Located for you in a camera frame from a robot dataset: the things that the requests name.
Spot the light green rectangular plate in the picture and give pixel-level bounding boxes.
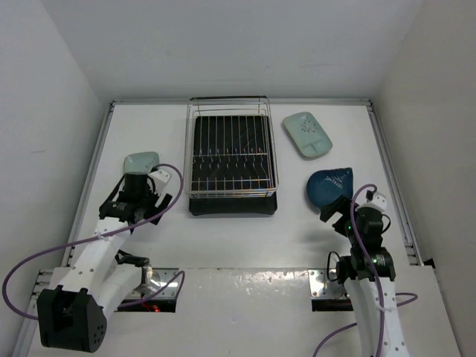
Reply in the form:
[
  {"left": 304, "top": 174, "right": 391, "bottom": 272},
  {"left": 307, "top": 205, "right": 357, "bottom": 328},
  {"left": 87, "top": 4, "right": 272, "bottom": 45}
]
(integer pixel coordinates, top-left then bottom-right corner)
[{"left": 123, "top": 151, "right": 160, "bottom": 174}]

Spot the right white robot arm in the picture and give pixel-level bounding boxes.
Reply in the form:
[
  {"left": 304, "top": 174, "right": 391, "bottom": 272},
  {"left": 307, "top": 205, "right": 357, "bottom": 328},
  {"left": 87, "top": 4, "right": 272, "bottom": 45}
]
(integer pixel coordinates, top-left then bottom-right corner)
[{"left": 320, "top": 196, "right": 410, "bottom": 356}]

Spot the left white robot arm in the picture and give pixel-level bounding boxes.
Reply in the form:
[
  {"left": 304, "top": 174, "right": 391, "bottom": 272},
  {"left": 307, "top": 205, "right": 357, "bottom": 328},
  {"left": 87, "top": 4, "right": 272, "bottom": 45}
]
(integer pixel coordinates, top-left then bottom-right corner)
[{"left": 37, "top": 170, "right": 172, "bottom": 353}]

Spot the dark blue leaf plate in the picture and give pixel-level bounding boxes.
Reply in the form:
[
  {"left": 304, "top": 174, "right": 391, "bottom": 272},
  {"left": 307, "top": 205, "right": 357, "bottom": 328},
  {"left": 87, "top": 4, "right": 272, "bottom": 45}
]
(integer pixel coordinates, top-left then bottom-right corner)
[{"left": 306, "top": 167, "right": 353, "bottom": 210}]

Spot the light green plate with berries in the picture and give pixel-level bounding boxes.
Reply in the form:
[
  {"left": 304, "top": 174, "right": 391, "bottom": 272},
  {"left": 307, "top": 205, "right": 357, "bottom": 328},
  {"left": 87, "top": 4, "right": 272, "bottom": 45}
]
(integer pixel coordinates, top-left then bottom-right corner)
[{"left": 282, "top": 112, "right": 333, "bottom": 159}]

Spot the black drip tray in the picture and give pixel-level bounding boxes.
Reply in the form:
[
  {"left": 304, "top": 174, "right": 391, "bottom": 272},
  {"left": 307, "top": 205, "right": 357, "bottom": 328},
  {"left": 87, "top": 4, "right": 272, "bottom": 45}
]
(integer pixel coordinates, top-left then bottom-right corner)
[{"left": 186, "top": 115, "right": 278, "bottom": 216}]

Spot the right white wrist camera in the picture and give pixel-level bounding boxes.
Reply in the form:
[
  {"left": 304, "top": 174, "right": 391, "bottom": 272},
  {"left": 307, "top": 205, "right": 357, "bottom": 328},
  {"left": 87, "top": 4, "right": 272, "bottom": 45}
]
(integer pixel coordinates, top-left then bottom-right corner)
[{"left": 363, "top": 190, "right": 388, "bottom": 213}]

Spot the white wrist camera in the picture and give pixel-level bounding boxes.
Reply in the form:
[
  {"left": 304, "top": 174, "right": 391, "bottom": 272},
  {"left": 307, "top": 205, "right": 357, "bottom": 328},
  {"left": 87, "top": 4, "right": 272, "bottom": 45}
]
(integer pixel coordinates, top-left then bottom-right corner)
[
  {"left": 148, "top": 169, "right": 171, "bottom": 195},
  {"left": 363, "top": 190, "right": 388, "bottom": 213}
]

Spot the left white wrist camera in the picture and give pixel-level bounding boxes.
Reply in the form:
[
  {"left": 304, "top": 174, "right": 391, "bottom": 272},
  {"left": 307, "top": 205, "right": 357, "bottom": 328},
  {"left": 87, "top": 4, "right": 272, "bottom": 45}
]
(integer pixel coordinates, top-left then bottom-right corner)
[{"left": 148, "top": 169, "right": 171, "bottom": 195}]

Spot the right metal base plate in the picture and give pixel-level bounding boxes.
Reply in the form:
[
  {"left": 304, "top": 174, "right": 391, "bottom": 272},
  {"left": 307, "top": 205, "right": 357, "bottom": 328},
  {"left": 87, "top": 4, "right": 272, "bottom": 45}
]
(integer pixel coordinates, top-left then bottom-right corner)
[{"left": 307, "top": 268, "right": 348, "bottom": 300}]

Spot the metal base plate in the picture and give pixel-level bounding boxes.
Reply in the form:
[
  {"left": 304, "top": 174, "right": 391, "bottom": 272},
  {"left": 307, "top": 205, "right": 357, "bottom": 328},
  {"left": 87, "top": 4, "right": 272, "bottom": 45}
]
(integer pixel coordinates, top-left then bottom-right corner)
[
  {"left": 126, "top": 268, "right": 181, "bottom": 300},
  {"left": 307, "top": 268, "right": 348, "bottom": 300}
]

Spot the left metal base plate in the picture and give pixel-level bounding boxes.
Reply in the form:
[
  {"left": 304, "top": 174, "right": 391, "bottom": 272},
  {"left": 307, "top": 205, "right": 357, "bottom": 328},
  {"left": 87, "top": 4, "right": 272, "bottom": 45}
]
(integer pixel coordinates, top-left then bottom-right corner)
[{"left": 126, "top": 268, "right": 181, "bottom": 300}]

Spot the metal wire dish rack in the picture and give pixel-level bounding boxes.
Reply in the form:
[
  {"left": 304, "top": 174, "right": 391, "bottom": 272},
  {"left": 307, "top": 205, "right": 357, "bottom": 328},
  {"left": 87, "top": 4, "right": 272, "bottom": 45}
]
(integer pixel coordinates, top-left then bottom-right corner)
[{"left": 184, "top": 95, "right": 279, "bottom": 199}]

